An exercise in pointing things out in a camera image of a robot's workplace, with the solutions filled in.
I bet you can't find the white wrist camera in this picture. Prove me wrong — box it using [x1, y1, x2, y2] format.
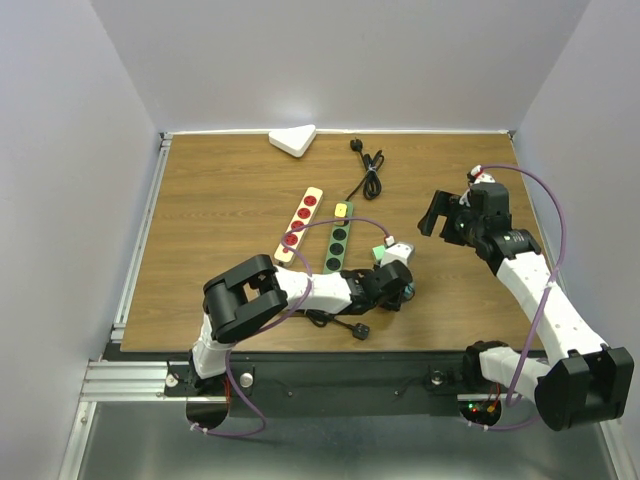
[458, 165, 495, 207]
[379, 242, 415, 267]

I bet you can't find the white triangular device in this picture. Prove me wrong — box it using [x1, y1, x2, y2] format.
[268, 124, 317, 158]

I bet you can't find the black cord of green strip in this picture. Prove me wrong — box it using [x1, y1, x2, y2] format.
[343, 139, 385, 201]

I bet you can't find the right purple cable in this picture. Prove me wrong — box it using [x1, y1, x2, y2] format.
[458, 163, 570, 433]

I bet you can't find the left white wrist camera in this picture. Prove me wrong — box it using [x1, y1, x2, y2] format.
[379, 242, 415, 267]

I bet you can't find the yellow charger plug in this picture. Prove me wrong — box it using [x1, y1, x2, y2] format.
[334, 203, 349, 218]

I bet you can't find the teal charger plug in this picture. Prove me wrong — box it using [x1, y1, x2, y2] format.
[404, 283, 415, 301]

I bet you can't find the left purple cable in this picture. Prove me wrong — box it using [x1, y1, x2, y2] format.
[189, 218, 396, 437]

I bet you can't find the cream red power strip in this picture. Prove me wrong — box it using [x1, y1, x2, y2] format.
[273, 187, 324, 267]

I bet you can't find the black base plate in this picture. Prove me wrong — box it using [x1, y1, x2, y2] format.
[164, 351, 506, 420]

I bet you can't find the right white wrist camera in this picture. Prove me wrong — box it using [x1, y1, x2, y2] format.
[458, 165, 495, 207]

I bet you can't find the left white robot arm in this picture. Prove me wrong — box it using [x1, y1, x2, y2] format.
[187, 254, 413, 394]

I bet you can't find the black cord of cream strip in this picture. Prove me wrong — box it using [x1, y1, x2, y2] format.
[299, 309, 373, 342]

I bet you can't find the aluminium frame rail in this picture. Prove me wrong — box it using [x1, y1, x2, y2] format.
[59, 132, 174, 479]

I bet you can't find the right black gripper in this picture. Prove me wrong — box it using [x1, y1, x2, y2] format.
[416, 189, 484, 247]

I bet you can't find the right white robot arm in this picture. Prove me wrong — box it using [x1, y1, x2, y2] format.
[418, 183, 634, 431]

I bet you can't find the green black power strip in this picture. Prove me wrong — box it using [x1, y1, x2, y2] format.
[323, 201, 354, 274]

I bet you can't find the purple cable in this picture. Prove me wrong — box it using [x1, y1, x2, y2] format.
[458, 163, 570, 433]
[189, 218, 396, 437]

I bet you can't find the green charger plug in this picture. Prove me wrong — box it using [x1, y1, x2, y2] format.
[372, 245, 386, 262]

